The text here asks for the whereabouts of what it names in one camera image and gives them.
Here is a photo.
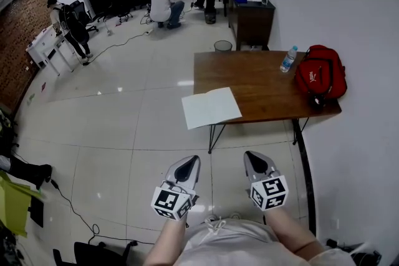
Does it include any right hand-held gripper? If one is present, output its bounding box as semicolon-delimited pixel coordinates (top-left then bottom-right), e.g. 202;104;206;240
243;150;289;212

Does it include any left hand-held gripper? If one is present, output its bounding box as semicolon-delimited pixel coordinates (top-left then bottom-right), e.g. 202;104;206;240
151;154;202;222

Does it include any white paper notebook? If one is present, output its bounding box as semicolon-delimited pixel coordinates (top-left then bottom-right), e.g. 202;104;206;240
181;87;243;131

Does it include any person's left forearm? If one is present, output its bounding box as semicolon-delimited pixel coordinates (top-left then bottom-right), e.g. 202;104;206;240
142;214;188;266

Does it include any person's right forearm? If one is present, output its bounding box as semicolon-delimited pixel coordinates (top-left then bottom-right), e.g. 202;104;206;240
264;206;325;261

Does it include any person's white clothing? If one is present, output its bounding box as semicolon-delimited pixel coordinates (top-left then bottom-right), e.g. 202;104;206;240
176;217;358;266

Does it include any brown wooden table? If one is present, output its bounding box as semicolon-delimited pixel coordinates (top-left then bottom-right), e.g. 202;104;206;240
193;50;342;155

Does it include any red backpack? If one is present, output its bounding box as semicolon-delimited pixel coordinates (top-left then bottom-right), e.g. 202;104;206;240
294;44;348;108

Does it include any clear plastic water bottle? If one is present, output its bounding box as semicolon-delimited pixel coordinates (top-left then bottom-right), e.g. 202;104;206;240
279;45;299;74

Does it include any yellow-green bag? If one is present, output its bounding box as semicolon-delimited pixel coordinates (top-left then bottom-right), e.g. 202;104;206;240
0;170;44;238

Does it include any dark wooden cabinet desk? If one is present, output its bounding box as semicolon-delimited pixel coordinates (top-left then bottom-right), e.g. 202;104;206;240
228;0;277;52

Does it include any white table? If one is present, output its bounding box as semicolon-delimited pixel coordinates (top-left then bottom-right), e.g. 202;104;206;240
25;24;76;77

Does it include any black floor cable strip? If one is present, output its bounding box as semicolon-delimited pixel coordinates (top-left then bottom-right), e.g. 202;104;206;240
292;118;317;237

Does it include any black floor cable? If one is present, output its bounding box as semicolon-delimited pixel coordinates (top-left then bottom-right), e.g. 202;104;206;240
49;178;156;246
82;31;147;67

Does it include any black wire waste basket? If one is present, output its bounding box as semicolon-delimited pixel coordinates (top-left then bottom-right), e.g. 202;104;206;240
213;40;234;54

